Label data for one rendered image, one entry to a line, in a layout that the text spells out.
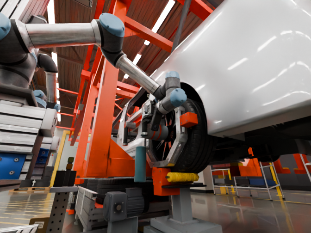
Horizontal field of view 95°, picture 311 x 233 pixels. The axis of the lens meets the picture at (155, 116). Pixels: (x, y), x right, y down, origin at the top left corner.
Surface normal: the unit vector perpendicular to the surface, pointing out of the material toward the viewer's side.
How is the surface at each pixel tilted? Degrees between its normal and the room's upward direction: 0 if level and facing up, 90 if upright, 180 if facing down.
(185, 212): 90
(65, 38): 141
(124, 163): 90
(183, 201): 90
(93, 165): 90
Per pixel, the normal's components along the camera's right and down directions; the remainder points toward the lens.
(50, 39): 0.54, 0.58
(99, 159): 0.52, -0.34
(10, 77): 0.73, -0.52
